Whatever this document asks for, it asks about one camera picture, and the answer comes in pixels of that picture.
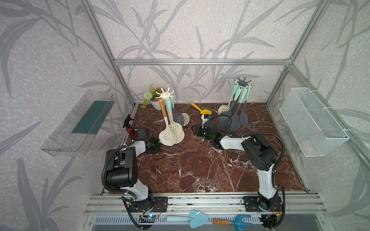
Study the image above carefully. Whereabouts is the cream utensil rack stand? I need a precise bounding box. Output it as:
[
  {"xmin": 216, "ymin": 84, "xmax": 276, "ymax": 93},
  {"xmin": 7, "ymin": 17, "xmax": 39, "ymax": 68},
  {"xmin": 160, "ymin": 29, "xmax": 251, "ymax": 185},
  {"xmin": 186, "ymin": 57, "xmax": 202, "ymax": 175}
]
[{"xmin": 155, "ymin": 87, "xmax": 186, "ymax": 144}]

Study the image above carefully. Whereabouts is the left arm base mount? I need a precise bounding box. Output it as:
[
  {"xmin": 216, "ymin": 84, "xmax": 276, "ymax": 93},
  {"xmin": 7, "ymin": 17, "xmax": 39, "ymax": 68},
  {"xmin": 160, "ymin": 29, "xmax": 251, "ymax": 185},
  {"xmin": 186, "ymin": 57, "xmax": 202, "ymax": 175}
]
[{"xmin": 129, "ymin": 196, "xmax": 168, "ymax": 213}]

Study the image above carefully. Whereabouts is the white wire mesh basket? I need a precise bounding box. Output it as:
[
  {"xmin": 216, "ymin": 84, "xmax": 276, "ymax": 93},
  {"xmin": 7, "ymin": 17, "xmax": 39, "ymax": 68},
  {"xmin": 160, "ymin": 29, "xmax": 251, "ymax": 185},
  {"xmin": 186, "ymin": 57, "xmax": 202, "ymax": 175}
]
[{"xmin": 280, "ymin": 87, "xmax": 349, "ymax": 157}]

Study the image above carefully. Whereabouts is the clear plastic wall shelf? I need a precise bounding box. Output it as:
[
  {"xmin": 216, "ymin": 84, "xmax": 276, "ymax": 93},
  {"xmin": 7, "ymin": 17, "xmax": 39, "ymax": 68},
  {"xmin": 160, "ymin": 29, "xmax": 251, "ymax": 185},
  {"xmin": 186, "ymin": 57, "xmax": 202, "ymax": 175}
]
[{"xmin": 40, "ymin": 90, "xmax": 115, "ymax": 157}]

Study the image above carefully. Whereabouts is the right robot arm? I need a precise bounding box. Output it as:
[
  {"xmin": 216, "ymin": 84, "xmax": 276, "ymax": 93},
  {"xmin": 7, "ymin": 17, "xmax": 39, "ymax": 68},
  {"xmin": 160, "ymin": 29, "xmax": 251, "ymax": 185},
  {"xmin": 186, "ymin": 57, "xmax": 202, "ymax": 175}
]
[{"xmin": 192, "ymin": 120, "xmax": 285, "ymax": 210}]

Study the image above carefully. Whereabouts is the dark grey utensil rack stand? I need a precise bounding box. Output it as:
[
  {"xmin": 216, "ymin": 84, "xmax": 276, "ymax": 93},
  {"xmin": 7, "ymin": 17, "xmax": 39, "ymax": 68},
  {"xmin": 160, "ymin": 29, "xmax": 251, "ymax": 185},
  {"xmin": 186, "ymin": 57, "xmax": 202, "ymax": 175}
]
[{"xmin": 219, "ymin": 77, "xmax": 252, "ymax": 133}]

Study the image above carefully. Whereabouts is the large cream skimmer green handle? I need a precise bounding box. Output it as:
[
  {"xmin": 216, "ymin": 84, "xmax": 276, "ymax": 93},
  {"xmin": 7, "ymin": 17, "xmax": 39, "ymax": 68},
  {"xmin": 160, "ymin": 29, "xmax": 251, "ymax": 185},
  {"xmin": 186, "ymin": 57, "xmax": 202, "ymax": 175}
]
[{"xmin": 218, "ymin": 103, "xmax": 230, "ymax": 115}]

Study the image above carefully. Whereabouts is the small cream skimmer green handle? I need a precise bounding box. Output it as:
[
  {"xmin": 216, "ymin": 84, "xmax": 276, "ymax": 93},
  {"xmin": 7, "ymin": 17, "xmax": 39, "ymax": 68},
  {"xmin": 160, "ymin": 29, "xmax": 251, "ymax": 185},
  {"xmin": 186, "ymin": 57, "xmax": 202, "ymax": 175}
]
[{"xmin": 166, "ymin": 98, "xmax": 183, "ymax": 136}]

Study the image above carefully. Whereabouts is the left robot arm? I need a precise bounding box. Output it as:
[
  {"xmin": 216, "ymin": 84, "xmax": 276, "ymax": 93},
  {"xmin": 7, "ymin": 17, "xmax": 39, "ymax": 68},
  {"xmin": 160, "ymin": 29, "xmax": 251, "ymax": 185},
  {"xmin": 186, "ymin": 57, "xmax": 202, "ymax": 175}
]
[{"xmin": 101, "ymin": 128, "xmax": 161, "ymax": 207}]

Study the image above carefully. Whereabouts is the cream slotted spatula wooden handle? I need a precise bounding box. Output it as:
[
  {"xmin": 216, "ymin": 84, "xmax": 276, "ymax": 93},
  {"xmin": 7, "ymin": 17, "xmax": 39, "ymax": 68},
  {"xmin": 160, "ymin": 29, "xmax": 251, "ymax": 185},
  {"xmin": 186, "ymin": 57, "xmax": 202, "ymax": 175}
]
[{"xmin": 158, "ymin": 99, "xmax": 176, "ymax": 147}]

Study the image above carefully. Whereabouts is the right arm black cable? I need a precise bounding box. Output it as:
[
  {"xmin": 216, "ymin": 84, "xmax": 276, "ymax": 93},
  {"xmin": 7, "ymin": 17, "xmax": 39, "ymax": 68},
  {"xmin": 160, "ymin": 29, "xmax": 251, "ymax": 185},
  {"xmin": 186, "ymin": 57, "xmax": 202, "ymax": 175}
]
[{"xmin": 209, "ymin": 115, "xmax": 287, "ymax": 229}]

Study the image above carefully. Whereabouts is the light blue garden trowel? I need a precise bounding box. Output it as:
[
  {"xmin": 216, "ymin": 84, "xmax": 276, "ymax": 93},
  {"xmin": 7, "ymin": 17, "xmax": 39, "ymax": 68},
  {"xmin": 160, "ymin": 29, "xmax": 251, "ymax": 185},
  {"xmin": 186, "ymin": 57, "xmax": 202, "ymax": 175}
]
[{"xmin": 166, "ymin": 210, "xmax": 208, "ymax": 229}]

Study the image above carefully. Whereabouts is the grey skimmer green handle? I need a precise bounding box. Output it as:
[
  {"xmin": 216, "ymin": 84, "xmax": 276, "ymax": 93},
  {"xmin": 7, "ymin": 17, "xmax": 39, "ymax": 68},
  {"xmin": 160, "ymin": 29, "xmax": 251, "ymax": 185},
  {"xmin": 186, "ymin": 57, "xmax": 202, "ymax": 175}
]
[
  {"xmin": 218, "ymin": 85, "xmax": 244, "ymax": 129},
  {"xmin": 229, "ymin": 80, "xmax": 239, "ymax": 105}
]

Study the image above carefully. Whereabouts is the red spray bottle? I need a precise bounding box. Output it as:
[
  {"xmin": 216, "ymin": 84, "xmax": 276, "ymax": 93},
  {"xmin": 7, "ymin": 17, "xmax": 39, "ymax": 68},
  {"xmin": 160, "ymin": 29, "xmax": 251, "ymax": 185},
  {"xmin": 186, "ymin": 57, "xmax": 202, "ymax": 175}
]
[{"xmin": 123, "ymin": 114, "xmax": 137, "ymax": 140}]

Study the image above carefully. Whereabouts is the blue garden fork wooden handle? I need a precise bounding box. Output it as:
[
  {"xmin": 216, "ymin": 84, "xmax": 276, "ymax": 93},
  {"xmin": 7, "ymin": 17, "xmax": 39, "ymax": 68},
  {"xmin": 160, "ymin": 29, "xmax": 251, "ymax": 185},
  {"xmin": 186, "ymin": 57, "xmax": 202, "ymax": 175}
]
[{"xmin": 212, "ymin": 214, "xmax": 252, "ymax": 231}]

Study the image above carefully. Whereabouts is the potted artificial plant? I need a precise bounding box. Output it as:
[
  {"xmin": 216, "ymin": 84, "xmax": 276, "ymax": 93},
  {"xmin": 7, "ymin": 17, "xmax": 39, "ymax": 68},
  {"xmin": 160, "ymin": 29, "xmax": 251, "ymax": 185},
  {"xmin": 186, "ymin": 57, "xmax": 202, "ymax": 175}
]
[{"xmin": 141, "ymin": 84, "xmax": 163, "ymax": 109}]

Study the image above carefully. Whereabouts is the yellow toy shovel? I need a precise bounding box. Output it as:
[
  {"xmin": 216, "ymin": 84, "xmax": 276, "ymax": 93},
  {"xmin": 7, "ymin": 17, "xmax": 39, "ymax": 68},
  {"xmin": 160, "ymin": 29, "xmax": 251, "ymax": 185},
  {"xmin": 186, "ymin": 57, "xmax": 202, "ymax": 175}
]
[{"xmin": 191, "ymin": 102, "xmax": 212, "ymax": 115}]

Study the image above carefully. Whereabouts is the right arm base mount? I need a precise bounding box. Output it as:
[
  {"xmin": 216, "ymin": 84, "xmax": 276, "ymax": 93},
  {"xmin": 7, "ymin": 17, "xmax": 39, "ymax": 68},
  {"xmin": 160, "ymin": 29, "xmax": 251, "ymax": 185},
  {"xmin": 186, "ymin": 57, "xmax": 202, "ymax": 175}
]
[{"xmin": 241, "ymin": 196, "xmax": 283, "ymax": 212}]

